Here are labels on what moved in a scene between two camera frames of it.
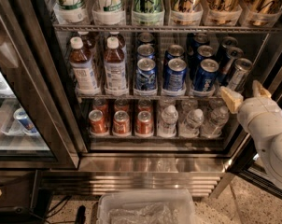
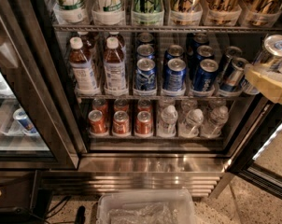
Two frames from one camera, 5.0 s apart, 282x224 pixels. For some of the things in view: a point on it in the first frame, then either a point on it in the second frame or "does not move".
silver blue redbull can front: [242, 66] -> [274, 53]
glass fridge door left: [31, 122] does not move
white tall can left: [70, 7] does not move
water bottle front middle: [190, 128] does not move
